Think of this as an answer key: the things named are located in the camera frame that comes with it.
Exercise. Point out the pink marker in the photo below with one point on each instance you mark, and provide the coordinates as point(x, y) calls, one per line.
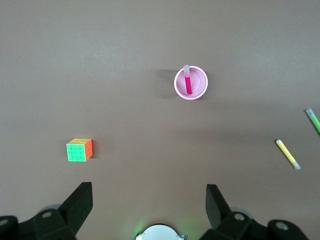
point(188, 83)

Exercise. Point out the multicolour puzzle cube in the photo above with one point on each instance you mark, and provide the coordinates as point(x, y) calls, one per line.
point(76, 151)

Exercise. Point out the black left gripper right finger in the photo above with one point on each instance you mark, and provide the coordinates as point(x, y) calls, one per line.
point(220, 217)

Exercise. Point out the pink mesh cup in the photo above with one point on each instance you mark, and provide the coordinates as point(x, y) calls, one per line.
point(198, 85)

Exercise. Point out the green marker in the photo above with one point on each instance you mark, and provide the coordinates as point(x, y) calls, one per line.
point(315, 121)

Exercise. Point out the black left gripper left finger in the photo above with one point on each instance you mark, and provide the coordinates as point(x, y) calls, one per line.
point(70, 215)

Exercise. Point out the yellow marker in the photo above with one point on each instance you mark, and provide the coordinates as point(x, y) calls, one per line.
point(287, 153)

